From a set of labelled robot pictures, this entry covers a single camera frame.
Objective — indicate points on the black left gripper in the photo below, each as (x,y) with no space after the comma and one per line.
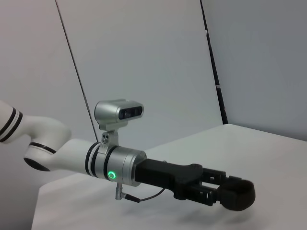
(163,172)

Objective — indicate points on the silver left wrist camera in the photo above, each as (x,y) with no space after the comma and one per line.
(108,112)

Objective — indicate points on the small dark teacup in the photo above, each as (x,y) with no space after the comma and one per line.
(247,194)

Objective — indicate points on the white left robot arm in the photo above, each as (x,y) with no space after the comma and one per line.
(72,155)

